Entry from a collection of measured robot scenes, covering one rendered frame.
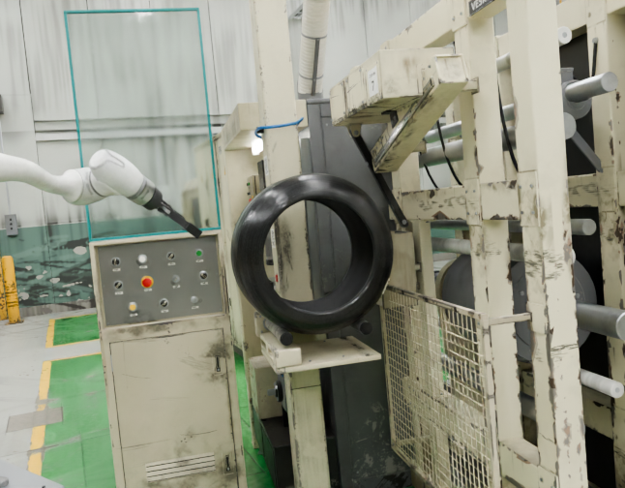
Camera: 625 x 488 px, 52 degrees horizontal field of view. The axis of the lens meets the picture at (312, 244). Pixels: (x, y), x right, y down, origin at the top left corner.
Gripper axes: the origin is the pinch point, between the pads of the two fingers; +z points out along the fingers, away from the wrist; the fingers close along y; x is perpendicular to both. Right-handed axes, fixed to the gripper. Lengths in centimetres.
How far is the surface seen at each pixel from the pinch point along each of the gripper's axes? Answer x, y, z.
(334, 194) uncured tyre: 38, 30, 17
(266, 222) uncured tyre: 16.9, 24.4, 6.4
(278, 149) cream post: 44.1, -12.9, 19.3
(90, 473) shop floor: -141, -85, 107
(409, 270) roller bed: 39, 31, 75
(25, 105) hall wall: -22, -876, 217
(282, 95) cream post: 62, -20, 10
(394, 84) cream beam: 72, 45, -4
